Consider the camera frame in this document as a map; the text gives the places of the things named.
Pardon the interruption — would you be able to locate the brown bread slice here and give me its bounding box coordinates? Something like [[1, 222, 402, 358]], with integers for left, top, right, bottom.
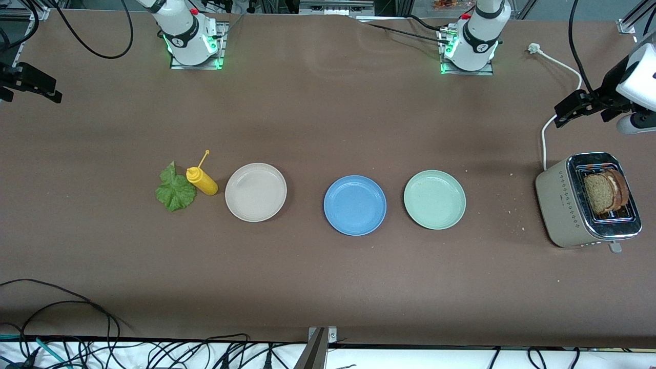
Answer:
[[605, 170, 630, 208], [584, 174, 618, 215]]

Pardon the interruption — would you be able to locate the green lettuce leaf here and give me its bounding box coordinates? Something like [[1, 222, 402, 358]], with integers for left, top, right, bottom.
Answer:
[[155, 161, 197, 212]]

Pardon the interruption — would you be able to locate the yellow squeeze bottle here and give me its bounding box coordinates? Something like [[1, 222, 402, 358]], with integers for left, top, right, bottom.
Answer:
[[186, 150, 219, 196]]

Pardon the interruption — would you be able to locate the green plate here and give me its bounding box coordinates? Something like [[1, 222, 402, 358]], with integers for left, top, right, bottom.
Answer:
[[403, 170, 467, 230]]

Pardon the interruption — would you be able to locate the blue plate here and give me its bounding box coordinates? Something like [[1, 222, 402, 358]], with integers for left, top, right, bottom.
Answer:
[[323, 175, 387, 236]]

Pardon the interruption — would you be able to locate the beige plate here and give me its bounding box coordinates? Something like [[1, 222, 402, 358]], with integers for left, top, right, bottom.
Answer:
[[225, 163, 288, 223]]

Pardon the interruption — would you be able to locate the beige chrome toaster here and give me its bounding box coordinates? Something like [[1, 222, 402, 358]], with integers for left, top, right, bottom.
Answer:
[[535, 152, 643, 254]]

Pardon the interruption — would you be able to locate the grey power strip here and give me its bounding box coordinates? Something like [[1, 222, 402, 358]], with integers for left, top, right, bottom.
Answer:
[[299, 0, 375, 16]]

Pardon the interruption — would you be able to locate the white toaster power cable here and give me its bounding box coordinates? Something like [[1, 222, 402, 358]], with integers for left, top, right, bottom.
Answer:
[[528, 43, 583, 171]]

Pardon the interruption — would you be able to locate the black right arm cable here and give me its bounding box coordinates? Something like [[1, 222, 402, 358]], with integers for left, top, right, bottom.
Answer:
[[0, 0, 134, 59]]

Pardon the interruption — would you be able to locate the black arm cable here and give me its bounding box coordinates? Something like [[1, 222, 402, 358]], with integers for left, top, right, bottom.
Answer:
[[0, 0, 134, 59], [568, 0, 656, 100]]

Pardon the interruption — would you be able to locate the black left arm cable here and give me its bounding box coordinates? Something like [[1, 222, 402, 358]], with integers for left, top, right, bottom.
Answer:
[[568, 0, 656, 100]]

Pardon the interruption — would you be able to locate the black base cable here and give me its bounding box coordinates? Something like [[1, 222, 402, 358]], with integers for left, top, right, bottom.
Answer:
[[357, 14, 454, 46]]

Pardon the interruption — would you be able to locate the black looped cable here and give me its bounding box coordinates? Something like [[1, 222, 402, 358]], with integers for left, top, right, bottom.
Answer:
[[0, 278, 122, 369]]

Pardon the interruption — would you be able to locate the teal cable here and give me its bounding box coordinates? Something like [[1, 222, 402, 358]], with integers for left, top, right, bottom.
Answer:
[[0, 333, 70, 369]]

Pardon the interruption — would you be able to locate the metal table bracket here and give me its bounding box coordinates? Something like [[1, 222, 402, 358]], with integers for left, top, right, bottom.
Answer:
[[295, 326, 338, 369]]

